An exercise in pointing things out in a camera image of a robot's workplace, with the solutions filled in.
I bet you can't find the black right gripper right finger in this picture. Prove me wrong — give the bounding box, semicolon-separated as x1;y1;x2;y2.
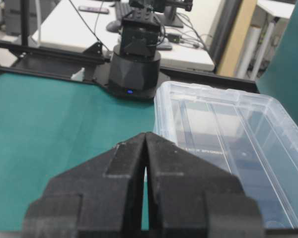
146;132;265;238

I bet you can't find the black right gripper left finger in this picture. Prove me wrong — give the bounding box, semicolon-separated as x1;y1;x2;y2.
21;133;146;238

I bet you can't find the clear plastic box lid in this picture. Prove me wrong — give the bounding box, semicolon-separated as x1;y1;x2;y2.
154;81;298;228

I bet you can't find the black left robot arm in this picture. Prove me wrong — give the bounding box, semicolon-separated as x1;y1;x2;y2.
108;0;193;100

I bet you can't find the green table cloth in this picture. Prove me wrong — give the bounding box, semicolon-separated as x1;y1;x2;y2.
0;0;298;233

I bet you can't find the black computer mouse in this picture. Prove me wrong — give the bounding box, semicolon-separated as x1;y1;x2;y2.
106;20;121;33

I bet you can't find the white desk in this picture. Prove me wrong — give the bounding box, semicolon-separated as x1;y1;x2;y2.
32;0;215;71

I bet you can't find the dark remote control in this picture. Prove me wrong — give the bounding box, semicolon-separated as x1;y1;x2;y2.
78;5;109;14

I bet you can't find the black monitor stand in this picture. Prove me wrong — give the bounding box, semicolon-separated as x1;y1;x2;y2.
158;0;185;28

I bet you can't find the black aluminium frame rail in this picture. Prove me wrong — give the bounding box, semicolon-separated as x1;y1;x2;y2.
0;40;259;93

